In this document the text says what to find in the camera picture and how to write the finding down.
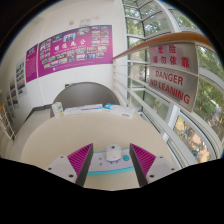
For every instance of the green exit sign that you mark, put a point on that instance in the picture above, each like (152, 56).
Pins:
(68, 85)

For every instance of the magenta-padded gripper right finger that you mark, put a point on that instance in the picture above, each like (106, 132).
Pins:
(142, 160)

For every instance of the narrow magenta wall poster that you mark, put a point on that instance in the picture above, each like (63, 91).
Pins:
(31, 63)

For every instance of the wooden handrail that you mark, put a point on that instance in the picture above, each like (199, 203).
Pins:
(160, 40)

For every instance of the white stair railing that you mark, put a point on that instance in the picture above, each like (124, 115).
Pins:
(6, 123)

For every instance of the white window frame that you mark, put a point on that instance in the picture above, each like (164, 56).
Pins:
(143, 23)

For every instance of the white photo wall poster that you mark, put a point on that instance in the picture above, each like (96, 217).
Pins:
(20, 77)
(13, 93)

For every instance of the flat white blue box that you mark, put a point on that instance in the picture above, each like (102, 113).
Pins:
(81, 109)

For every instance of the small upright white box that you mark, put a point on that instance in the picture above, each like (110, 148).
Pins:
(57, 109)

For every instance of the white metal railing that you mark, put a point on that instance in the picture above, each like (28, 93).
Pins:
(133, 100)

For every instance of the large magenta wall poster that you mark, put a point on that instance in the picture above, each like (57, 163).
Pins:
(75, 50)

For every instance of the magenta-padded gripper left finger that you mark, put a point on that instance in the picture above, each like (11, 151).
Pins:
(81, 159)

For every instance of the grey curved chair back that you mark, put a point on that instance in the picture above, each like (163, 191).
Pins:
(85, 94)

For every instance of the red lettered warning sign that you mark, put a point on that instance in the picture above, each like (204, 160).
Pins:
(173, 76)

